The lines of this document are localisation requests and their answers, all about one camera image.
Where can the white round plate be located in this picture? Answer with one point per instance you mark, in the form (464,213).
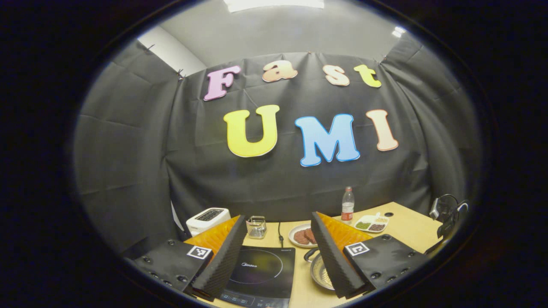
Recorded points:
(293,237)

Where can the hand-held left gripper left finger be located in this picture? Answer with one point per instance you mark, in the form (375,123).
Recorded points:
(222,261)

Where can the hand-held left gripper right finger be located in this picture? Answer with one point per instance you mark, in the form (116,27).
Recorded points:
(329,261)

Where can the small ceiling light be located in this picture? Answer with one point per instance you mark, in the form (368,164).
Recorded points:
(398,31)

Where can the white toaster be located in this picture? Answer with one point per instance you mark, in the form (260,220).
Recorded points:
(207,218)

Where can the black induction cooktop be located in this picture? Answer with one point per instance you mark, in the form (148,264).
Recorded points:
(265,273)

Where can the long ceiling light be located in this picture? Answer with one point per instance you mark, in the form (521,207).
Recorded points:
(274,4)

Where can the clear plastic water bottle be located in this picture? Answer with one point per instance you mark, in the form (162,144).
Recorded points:
(347,205)

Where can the brown meat patty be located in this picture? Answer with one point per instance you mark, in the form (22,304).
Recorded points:
(300,238)
(311,235)

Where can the black backdrop cloth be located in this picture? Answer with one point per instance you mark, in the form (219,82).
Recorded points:
(278,179)

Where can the white divided dish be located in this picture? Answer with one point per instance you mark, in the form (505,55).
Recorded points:
(371,223)

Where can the pile of soybeans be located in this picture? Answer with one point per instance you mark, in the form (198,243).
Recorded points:
(328,281)

